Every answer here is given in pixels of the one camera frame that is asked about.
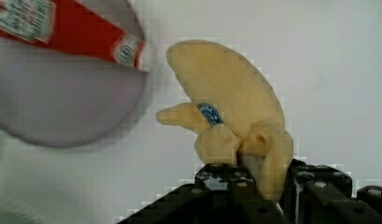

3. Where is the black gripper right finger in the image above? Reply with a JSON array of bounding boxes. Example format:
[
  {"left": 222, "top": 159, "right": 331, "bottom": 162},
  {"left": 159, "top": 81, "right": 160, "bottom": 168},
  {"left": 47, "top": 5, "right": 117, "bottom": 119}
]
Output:
[{"left": 280, "top": 160, "right": 382, "bottom": 224}]

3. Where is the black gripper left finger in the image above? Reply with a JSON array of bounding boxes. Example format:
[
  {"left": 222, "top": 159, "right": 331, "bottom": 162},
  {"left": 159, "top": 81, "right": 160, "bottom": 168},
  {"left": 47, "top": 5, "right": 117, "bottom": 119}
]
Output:
[{"left": 118, "top": 164, "right": 289, "bottom": 224}]

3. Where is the peeled plush banana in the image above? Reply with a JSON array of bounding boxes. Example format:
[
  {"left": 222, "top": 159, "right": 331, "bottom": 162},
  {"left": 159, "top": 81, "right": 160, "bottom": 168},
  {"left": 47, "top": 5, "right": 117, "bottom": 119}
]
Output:
[{"left": 156, "top": 40, "right": 293, "bottom": 203}]

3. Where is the lilac round plate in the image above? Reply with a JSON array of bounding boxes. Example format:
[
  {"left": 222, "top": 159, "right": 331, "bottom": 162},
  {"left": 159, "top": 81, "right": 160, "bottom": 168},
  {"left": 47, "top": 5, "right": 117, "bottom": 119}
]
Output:
[{"left": 0, "top": 0, "right": 148, "bottom": 147}]

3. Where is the red plush ketchup bottle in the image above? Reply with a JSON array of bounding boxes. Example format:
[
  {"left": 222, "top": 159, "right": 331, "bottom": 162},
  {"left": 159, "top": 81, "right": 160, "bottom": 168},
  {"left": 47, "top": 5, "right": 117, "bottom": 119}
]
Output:
[{"left": 0, "top": 0, "right": 155, "bottom": 72}]

